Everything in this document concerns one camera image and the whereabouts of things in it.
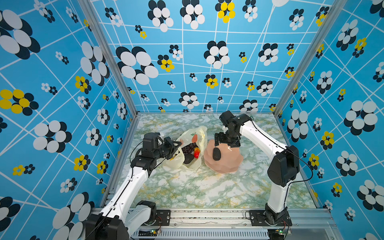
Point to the cream printed plastic bag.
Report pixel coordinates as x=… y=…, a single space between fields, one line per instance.
x=195 y=135

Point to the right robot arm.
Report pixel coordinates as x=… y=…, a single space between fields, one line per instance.
x=283 y=168

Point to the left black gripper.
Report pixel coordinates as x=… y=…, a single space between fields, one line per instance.
x=169 y=143

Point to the yellow red mango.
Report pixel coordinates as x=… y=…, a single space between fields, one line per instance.
x=196 y=153

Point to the dark avocado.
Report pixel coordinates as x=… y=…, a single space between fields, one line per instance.
x=188 y=159
x=216 y=154

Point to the aluminium front rail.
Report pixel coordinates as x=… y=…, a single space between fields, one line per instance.
x=233 y=224

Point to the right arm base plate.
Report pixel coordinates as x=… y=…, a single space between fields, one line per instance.
x=261 y=218

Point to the right aluminium corner post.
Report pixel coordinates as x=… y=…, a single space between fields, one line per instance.
x=323 y=31

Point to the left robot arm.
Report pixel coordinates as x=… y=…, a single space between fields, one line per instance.
x=116 y=221

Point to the pink scalloped fruit bowl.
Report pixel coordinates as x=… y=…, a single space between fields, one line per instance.
x=230 y=161

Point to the purple grape bunch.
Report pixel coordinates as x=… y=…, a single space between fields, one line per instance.
x=189 y=149

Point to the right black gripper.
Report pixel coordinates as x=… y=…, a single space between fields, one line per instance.
x=220 y=135

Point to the aluminium corner post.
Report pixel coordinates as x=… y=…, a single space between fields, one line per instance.
x=323 y=31
x=102 y=41

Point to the left aluminium corner post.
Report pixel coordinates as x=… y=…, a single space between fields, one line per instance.
x=102 y=41

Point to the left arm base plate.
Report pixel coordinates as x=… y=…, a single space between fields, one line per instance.
x=162 y=218

